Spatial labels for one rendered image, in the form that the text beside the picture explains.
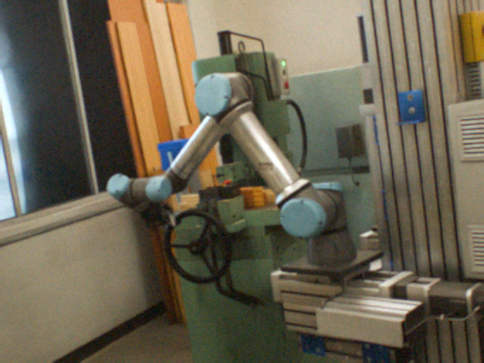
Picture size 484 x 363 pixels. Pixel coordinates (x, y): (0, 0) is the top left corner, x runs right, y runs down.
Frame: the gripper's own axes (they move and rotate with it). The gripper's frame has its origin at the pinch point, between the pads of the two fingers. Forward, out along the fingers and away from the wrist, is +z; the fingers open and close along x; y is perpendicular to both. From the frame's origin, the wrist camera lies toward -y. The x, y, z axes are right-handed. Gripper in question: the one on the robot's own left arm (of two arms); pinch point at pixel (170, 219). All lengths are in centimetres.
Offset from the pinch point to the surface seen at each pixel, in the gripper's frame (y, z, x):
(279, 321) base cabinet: 32, 50, 10
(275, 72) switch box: -63, 32, 53
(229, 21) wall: -258, 174, 26
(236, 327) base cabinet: 25, 52, -8
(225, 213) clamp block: -2.0, 17.1, 14.4
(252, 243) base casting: 5.8, 32.8, 16.0
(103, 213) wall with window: -102, 104, -83
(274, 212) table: 2.3, 26.1, 30.1
